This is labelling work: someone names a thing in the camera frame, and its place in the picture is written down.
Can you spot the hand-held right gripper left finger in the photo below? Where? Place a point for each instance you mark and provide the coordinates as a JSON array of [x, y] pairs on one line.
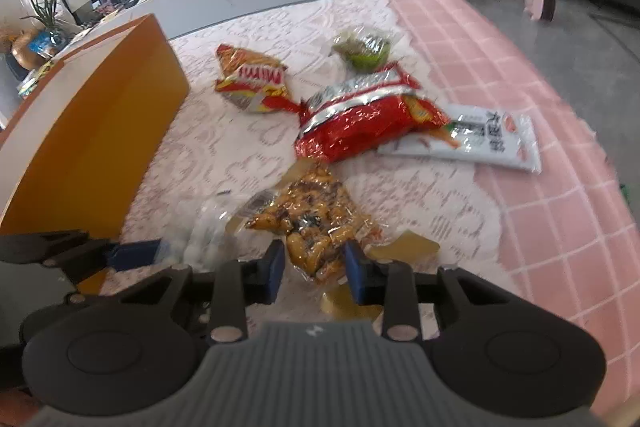
[[274, 274]]

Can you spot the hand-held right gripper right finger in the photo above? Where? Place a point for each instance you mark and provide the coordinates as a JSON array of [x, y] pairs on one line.
[[355, 277]]

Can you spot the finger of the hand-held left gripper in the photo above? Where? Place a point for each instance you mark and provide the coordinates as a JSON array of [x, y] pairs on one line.
[[75, 299], [132, 254]]

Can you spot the yellow-brown snack packet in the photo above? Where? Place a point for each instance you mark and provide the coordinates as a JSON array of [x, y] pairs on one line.
[[310, 212]]

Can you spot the clear snack packet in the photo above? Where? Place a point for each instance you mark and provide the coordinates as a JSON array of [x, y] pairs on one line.
[[210, 227]]

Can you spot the orange cardboard box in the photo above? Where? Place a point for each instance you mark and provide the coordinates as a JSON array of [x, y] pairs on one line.
[[100, 122]]

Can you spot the red foil snack packet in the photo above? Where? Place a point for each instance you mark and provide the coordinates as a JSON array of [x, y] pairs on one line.
[[360, 127]]

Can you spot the white snack packet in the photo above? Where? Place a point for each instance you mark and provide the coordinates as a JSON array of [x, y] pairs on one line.
[[490, 139]]

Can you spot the orange stick snack packet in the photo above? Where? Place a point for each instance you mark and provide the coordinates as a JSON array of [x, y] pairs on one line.
[[252, 79]]

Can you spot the green snack packet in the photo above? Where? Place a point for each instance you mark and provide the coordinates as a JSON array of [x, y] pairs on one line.
[[362, 52]]

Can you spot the pink checked tablecloth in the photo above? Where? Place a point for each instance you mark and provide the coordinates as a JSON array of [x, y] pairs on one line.
[[550, 232]]

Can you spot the orange round vase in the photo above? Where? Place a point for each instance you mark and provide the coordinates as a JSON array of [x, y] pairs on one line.
[[27, 52]]

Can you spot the small potted grass plant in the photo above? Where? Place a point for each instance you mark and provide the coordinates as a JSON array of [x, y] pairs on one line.
[[47, 14]]

